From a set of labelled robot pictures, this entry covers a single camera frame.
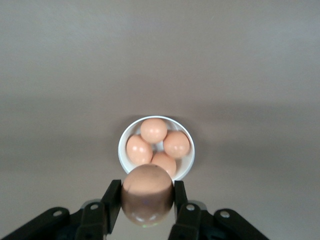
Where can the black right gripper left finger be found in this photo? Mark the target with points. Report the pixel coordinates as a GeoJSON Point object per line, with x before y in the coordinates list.
{"type": "Point", "coordinates": [95, 220]}

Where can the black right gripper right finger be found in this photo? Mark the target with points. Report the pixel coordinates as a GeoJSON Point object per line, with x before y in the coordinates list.
{"type": "Point", "coordinates": [190, 220]}

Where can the brown egg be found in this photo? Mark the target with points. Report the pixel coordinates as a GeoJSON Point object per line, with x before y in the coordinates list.
{"type": "Point", "coordinates": [165, 163]}
{"type": "Point", "coordinates": [153, 130]}
{"type": "Point", "coordinates": [176, 144]}
{"type": "Point", "coordinates": [147, 197]}
{"type": "Point", "coordinates": [139, 150]}

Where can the white round bowl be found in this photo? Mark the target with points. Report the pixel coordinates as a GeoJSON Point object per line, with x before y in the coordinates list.
{"type": "Point", "coordinates": [186, 160]}

